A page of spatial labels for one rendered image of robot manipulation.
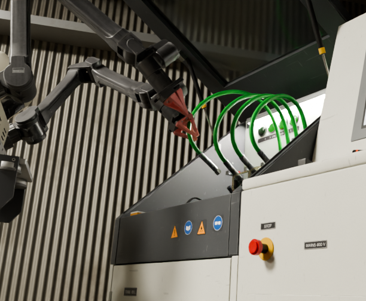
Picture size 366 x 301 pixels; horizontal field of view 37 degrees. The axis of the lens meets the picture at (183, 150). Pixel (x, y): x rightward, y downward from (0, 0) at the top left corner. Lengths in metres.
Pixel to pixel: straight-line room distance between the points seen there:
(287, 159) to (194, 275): 0.40
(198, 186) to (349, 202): 1.08
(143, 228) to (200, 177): 0.45
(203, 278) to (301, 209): 0.38
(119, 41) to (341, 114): 0.67
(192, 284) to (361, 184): 0.58
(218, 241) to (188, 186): 0.70
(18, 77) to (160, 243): 0.63
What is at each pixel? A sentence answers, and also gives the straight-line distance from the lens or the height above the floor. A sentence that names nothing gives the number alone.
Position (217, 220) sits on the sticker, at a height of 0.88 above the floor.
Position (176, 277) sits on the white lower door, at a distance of 1.55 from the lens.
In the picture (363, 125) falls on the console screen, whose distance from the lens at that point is 1.48.
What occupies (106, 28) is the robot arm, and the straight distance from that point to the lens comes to 1.66.
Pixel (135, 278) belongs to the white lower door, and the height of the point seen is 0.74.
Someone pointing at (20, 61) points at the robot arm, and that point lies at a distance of 1.59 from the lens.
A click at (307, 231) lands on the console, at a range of 1.17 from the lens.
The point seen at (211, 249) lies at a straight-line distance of 1.43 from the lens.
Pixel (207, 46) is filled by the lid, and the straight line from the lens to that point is 2.18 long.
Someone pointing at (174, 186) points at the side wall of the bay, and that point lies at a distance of 2.04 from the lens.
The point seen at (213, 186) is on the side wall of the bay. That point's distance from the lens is 2.15.
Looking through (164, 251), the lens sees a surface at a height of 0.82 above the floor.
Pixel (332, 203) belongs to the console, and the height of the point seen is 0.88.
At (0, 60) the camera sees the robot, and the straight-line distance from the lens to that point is 1.77.
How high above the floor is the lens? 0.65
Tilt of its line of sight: 17 degrees up
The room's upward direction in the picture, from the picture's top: 4 degrees clockwise
